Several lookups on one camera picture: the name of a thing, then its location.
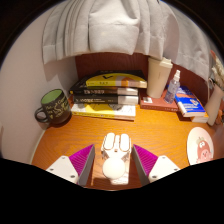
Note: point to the white pleated curtain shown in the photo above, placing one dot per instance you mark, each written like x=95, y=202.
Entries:
x=113, y=26

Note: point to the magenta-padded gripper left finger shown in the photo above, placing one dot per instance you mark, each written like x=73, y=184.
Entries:
x=65, y=166

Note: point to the white computer mouse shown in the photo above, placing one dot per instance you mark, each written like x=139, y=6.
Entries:
x=114, y=166

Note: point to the round pink cartoon mouse pad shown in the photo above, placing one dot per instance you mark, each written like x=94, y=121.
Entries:
x=199, y=146

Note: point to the cream lidded tumbler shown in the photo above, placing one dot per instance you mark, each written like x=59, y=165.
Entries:
x=158, y=78

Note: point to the yellow and white book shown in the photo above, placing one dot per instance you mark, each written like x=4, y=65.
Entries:
x=103, y=111

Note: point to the white ceramic vase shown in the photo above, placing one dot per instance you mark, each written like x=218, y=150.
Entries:
x=214, y=105

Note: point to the clear spray bottle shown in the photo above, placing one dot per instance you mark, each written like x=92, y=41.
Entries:
x=171, y=90

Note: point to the red flat notebook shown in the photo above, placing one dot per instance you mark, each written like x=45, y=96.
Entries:
x=155, y=104

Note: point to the dark mug with green inside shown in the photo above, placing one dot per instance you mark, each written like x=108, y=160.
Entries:
x=55, y=106

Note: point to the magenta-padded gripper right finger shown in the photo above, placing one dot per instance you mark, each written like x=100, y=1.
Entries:
x=161, y=166

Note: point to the yellow and black book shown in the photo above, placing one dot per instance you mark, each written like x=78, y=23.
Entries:
x=113, y=80

